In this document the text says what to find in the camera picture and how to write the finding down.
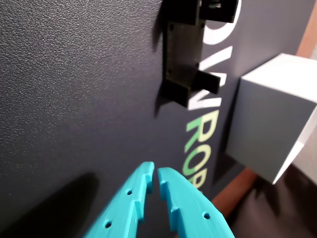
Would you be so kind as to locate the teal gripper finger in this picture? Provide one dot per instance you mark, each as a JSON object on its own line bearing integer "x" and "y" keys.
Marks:
{"x": 121, "y": 210}
{"x": 190, "y": 210}

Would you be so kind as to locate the white open box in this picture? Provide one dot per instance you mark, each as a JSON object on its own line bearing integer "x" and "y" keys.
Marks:
{"x": 267, "y": 124}

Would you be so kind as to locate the black mat with WOWROBO print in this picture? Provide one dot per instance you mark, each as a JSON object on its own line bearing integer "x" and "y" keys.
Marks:
{"x": 62, "y": 99}

